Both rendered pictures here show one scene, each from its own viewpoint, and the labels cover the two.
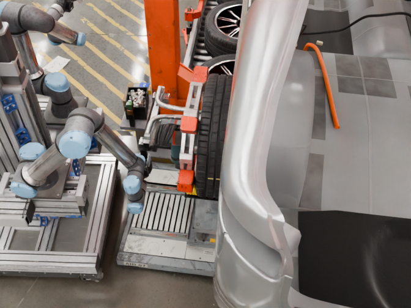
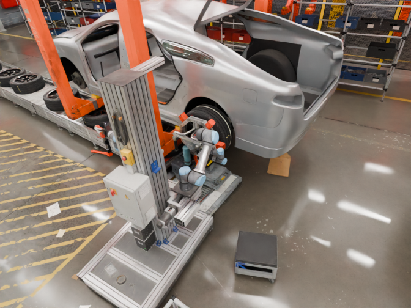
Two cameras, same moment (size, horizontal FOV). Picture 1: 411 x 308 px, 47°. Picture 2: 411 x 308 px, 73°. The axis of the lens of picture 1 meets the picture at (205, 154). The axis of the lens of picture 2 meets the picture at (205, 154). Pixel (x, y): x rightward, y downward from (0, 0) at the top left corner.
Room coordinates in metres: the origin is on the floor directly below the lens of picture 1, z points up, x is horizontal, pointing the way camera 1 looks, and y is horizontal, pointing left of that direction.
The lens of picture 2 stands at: (0.15, 2.38, 2.78)
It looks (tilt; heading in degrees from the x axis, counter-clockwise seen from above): 38 degrees down; 302
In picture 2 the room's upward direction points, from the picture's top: 4 degrees counter-clockwise
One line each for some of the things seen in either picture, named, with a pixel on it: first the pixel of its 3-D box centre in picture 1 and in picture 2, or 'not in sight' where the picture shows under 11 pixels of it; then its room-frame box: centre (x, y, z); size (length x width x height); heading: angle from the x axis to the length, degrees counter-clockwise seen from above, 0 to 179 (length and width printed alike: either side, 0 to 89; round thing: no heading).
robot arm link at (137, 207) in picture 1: (136, 200); (221, 159); (1.26, 0.32, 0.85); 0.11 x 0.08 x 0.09; 179
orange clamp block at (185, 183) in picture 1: (185, 181); (220, 146); (1.39, 0.09, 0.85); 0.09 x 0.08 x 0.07; 174
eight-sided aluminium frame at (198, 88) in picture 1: (193, 134); (198, 138); (1.70, 0.07, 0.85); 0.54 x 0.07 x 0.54; 174
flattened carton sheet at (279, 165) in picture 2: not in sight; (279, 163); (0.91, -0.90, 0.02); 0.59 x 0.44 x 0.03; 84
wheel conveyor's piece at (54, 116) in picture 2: not in sight; (68, 108); (5.17, -0.47, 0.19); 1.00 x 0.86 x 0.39; 174
